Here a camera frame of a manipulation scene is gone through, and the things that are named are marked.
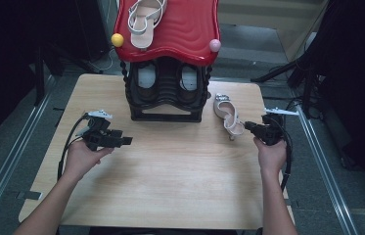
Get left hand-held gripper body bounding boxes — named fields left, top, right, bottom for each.
left=81, top=109, right=120, bottom=152

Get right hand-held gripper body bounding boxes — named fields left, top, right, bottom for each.
left=257, top=107, right=300, bottom=147

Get white strappy sandal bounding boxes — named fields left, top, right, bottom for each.
left=212, top=93, right=247, bottom=142
left=127, top=0, right=168, bottom=50

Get black leather shoe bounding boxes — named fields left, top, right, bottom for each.
left=177, top=63, right=203, bottom=103
left=133, top=61, right=160, bottom=103

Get red and black shoe rack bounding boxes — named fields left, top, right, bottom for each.
left=111, top=0, right=222, bottom=123

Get person's right hand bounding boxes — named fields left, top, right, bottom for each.
left=252, top=136, right=289, bottom=176

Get person's left hand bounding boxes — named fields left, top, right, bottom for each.
left=64, top=142, right=115, bottom=182

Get black tripod stand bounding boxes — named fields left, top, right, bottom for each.
left=250, top=55, right=323, bottom=119

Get black curtain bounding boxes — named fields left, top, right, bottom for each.
left=296, top=0, right=365, bottom=205
left=0, top=0, right=110, bottom=154

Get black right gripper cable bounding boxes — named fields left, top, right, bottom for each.
left=274, top=117, right=295, bottom=193

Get black floor cables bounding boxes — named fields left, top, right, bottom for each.
left=268, top=96, right=305, bottom=114

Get white floor cable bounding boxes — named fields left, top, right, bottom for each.
left=87, top=48, right=116, bottom=73

